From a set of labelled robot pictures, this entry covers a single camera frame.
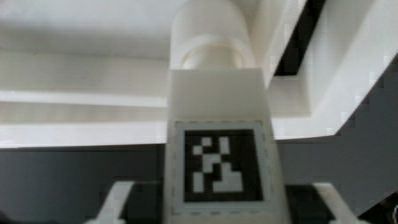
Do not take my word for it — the white U-shaped obstacle fence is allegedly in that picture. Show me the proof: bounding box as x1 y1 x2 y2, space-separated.
0 0 398 149

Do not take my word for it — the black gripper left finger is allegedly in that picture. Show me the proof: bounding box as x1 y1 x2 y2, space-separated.
82 180 156 224

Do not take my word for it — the white square tabletop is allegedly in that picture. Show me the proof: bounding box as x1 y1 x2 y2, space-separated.
0 0 190 107

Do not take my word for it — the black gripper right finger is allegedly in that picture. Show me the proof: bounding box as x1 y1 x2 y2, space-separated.
286 183 355 224

